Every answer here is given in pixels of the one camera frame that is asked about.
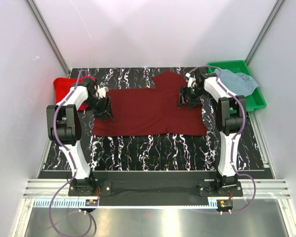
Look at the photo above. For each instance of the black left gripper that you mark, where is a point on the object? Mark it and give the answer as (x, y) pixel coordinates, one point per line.
(99, 113)

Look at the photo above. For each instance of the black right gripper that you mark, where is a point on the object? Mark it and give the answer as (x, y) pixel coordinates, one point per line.
(193, 102)

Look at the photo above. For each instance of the dark red t-shirt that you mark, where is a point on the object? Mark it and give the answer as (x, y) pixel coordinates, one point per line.
(151, 111)

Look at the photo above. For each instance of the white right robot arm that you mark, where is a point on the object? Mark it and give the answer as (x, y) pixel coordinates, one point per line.
(230, 122)

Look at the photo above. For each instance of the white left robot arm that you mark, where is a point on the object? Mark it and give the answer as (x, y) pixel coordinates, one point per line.
(65, 130)

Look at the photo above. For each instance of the folded pink t-shirt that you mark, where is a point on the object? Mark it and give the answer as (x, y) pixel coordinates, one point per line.
(90, 77)

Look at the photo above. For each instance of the folded bright red t-shirt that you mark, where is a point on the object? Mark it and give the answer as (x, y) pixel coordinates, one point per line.
(64, 86)

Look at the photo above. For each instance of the light blue t-shirt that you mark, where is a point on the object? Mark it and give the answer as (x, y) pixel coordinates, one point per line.
(239, 83)

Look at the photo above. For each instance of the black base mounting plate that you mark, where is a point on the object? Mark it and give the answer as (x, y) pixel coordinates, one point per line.
(155, 190)

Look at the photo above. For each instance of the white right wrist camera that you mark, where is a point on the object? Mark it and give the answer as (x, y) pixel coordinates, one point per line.
(191, 81)

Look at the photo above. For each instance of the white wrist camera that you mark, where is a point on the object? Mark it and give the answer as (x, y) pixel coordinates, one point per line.
(191, 81)
(101, 92)

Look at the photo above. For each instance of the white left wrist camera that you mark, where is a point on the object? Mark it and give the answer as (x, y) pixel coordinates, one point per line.
(101, 92)

